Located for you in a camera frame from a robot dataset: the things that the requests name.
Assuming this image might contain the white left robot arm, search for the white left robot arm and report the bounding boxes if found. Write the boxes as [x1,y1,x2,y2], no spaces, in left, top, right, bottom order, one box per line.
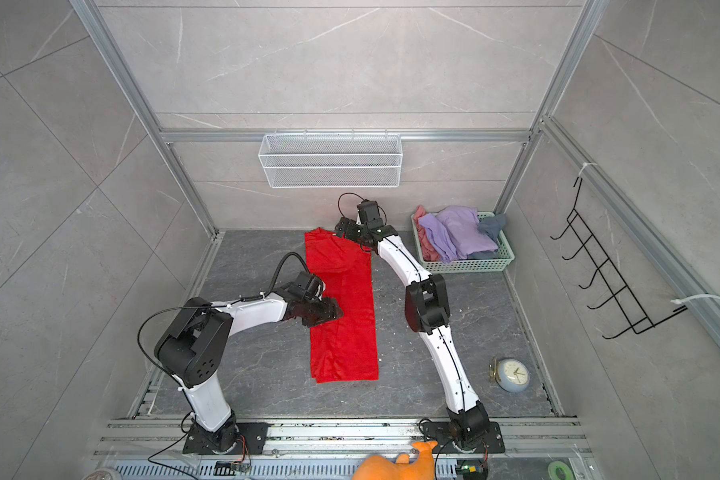
[154,272,343,453]

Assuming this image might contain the white wire mesh basket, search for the white wire mesh basket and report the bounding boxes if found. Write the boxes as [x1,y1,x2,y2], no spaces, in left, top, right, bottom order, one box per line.
[258,133,404,189]

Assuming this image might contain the red t shirt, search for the red t shirt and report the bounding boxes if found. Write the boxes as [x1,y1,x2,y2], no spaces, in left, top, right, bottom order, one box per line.
[304,227,380,384]

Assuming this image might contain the pink t shirt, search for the pink t shirt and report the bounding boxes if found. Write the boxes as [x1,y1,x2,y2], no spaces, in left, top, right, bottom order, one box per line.
[413,205,441,262]

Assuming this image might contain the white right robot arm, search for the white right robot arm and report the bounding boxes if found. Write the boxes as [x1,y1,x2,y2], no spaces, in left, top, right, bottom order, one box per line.
[335,198,491,451]

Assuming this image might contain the green plastic basket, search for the green plastic basket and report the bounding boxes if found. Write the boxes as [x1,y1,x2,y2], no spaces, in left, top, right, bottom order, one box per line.
[411,211,515,273]

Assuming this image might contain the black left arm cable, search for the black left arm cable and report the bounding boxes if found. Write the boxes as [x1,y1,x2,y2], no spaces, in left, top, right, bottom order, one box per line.
[136,251,310,397]

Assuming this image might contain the purple t shirt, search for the purple t shirt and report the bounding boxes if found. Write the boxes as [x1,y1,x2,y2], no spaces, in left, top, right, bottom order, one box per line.
[416,206,499,263]

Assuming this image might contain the black wall hook rack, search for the black wall hook rack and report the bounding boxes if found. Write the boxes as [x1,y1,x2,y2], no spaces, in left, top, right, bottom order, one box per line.
[550,178,688,340]

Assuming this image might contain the green tape roll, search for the green tape roll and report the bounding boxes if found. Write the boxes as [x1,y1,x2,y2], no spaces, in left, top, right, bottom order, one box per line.
[547,460,575,480]

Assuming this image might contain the white round clock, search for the white round clock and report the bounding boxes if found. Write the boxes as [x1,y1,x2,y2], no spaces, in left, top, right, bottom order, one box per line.
[490,357,530,393]

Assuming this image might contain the orange plush toy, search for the orange plush toy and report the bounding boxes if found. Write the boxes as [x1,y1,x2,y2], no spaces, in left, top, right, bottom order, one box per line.
[352,440,438,480]

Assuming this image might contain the grey t shirt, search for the grey t shirt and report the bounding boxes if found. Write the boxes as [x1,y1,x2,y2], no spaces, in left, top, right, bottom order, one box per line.
[478,214,507,243]

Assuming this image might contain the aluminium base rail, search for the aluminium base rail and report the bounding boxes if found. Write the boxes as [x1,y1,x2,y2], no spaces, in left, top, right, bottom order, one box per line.
[91,416,601,479]

